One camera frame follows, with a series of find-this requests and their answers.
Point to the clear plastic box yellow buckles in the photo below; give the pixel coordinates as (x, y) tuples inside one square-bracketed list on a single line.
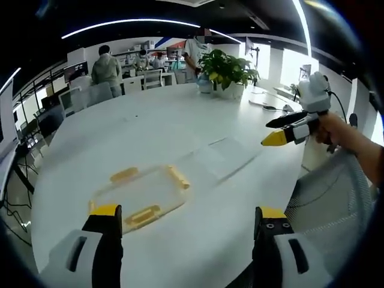
[(141, 198)]

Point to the long ceiling strip light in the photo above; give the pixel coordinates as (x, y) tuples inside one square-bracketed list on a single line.
[(303, 24), (135, 25)]

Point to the white cylinder stand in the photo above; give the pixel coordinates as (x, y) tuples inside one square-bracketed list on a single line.
[(315, 157)]

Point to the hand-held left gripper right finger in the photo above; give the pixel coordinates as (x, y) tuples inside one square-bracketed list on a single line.
[(279, 258)]

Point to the white papers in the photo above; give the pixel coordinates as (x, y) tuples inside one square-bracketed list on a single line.
[(264, 102)]

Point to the white chair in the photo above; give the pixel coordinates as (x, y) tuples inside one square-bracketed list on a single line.
[(153, 78), (72, 100), (100, 93)]

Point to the person's right hand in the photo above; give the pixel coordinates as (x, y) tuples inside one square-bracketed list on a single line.
[(328, 130)]

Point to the small green plant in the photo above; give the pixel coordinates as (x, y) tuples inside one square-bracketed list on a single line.
[(294, 90)]

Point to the clear plastic lid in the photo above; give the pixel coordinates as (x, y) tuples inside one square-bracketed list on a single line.
[(228, 157)]

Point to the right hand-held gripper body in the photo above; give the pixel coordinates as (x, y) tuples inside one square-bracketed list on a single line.
[(315, 93)]

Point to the green potted plant white pot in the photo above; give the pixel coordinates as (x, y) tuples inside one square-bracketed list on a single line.
[(228, 70)]

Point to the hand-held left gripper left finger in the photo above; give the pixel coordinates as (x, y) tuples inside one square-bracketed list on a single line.
[(87, 255)]

